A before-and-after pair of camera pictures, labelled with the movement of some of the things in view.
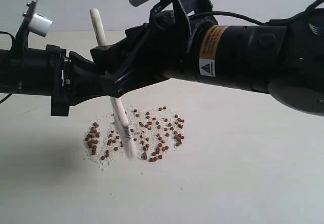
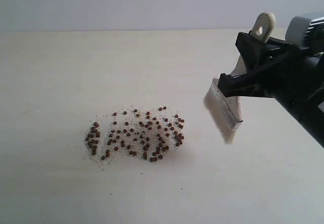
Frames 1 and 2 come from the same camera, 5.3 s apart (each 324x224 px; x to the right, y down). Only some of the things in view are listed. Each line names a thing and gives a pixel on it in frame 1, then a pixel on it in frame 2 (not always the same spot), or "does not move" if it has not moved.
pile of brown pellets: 154,130 does not move
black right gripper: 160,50 -> 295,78
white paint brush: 126,133 -> 224,113
